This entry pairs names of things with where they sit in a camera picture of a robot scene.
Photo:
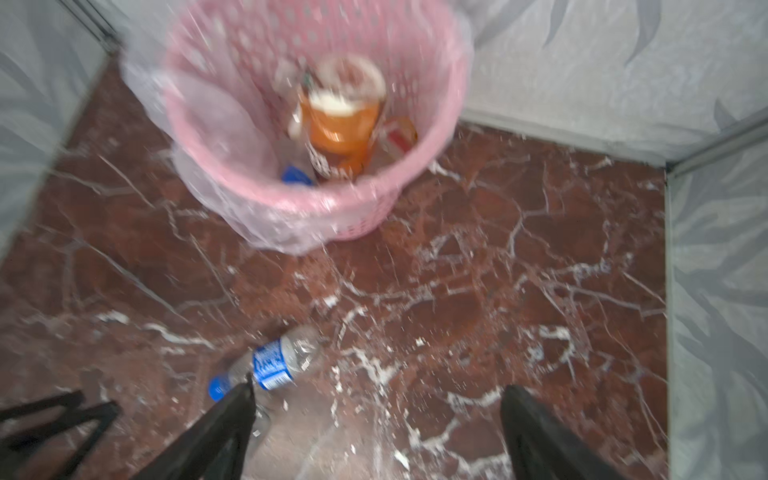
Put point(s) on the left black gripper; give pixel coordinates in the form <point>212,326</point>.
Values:
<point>19,447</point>

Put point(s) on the brown coffee bottle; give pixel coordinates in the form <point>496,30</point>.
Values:
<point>341,100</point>

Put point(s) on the small water bottle blue label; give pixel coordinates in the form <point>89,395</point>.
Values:
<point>294,175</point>

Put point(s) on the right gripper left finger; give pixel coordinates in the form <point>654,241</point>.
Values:
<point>214,447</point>

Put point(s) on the clear plastic bin liner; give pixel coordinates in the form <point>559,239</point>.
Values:
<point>198,120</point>

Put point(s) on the pink perforated plastic bin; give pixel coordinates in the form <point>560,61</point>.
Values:
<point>312,198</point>

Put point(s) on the yellow drink bottle red label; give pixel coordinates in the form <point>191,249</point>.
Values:
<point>397,137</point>

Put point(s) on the clear bottle blue cap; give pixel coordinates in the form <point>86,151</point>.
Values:
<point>273,365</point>

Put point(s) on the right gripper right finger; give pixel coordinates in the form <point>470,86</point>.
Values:
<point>541,447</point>

